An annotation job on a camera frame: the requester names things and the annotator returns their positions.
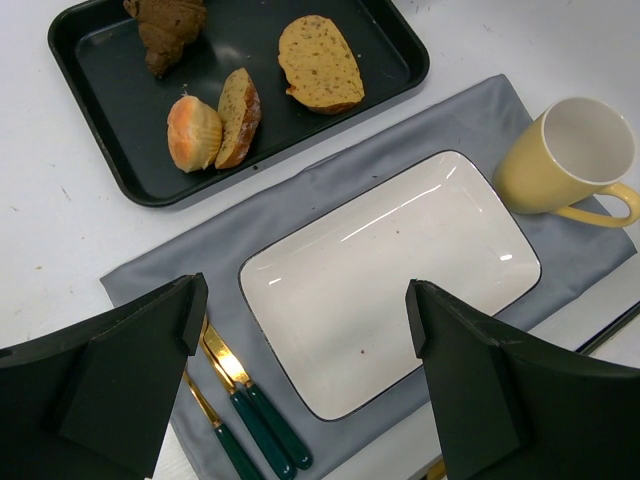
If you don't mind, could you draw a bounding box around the tan seeded bread slice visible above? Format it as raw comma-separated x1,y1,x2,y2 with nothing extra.
278,15,365,114

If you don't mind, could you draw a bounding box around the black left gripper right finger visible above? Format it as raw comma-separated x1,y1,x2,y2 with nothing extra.
405,280,639,479

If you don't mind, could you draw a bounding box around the black baking tray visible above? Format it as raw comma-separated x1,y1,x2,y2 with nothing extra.
48,1,430,207

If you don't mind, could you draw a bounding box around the gold fork green handle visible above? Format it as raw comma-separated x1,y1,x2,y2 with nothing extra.
182,369,263,480

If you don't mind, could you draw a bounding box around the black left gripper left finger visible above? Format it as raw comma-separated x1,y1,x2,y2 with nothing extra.
1,273,208,479

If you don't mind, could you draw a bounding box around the yellow ceramic mug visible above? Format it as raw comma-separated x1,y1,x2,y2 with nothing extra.
493,97,639,228

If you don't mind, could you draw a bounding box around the brown crusted bread wedge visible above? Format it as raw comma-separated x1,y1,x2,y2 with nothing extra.
214,68,261,170

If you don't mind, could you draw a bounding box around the round pale bread roll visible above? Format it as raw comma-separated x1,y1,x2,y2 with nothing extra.
167,95,223,173

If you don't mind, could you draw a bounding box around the brown chocolate croissant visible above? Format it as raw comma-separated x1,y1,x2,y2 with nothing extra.
123,0,207,78

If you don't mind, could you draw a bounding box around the gold knife green handle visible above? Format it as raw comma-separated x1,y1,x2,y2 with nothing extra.
199,317,313,479

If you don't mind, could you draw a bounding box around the white rectangular plate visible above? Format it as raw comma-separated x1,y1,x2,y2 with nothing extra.
239,150,541,421

